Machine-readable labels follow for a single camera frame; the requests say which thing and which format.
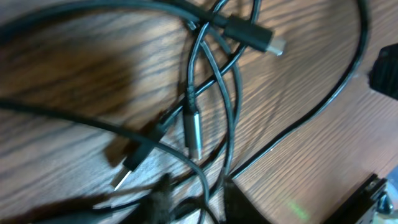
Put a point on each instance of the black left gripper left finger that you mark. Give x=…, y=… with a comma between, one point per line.
x=154, y=208

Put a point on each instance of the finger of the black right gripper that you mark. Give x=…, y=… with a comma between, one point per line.
x=383, y=76

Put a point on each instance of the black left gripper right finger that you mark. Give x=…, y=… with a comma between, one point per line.
x=238, y=209

